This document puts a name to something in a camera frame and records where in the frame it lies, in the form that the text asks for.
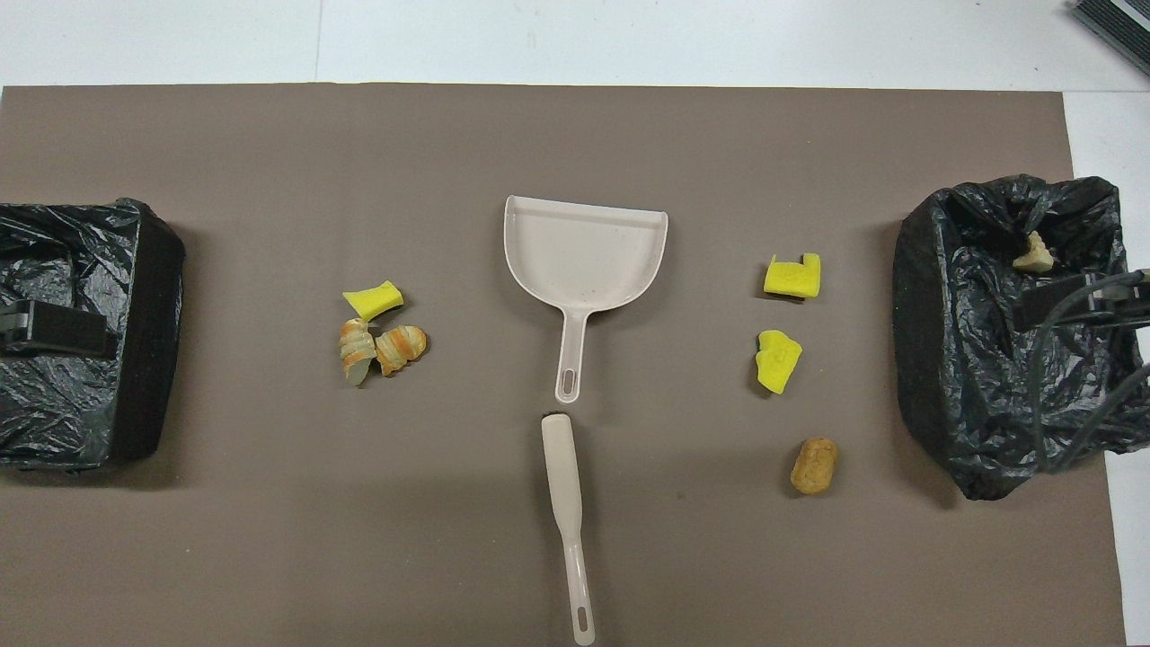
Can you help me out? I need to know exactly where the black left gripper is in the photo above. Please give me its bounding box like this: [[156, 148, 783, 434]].
[[0, 301, 119, 357]]

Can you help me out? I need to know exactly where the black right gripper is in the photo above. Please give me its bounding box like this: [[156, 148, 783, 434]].
[[1013, 268, 1150, 332]]

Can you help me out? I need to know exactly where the yellow notched sponge piece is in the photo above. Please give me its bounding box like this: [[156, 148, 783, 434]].
[[764, 253, 822, 299]]

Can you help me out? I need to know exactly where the yellow sponge chunk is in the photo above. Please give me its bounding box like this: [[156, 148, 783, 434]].
[[756, 330, 803, 395]]

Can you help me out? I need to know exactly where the brown bread roll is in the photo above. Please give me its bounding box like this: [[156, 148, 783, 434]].
[[791, 437, 840, 496]]

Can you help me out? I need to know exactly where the pale striped croissant piece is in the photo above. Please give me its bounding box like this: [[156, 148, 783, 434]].
[[339, 318, 378, 387]]

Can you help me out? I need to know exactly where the yellow sponge wedge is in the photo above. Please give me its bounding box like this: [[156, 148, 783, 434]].
[[342, 280, 404, 322]]

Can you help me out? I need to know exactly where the orange striped croissant piece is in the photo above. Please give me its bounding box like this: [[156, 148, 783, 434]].
[[375, 325, 429, 377]]

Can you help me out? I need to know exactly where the beige plastic dustpan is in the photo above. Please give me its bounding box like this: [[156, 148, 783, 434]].
[[503, 194, 669, 404]]

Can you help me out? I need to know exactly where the beige hand brush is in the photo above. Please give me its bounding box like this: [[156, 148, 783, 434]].
[[541, 412, 597, 646]]

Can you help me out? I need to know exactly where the black bag lined bin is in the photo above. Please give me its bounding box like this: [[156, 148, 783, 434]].
[[892, 174, 1150, 501], [0, 198, 187, 473]]

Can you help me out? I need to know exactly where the small beige bread scrap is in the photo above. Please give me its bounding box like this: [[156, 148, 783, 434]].
[[1013, 231, 1055, 274]]

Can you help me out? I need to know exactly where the dark ridged panel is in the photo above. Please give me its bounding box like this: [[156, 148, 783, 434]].
[[1069, 0, 1150, 77]]

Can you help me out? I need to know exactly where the brown table mat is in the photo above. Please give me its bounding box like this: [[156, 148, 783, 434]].
[[0, 84, 1128, 647]]

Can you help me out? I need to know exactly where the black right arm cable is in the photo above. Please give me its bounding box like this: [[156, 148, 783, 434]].
[[1029, 270, 1150, 474]]

